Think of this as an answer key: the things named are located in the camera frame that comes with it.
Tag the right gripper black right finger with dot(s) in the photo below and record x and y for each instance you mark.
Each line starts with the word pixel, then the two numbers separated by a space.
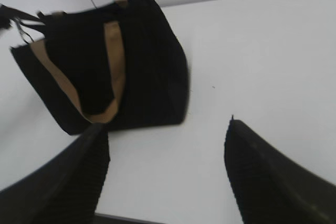
pixel 268 186

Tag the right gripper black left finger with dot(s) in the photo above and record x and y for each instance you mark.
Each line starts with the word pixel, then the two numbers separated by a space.
pixel 66 189

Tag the black tote bag tan handles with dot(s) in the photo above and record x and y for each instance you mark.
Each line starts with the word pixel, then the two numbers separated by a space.
pixel 120 65

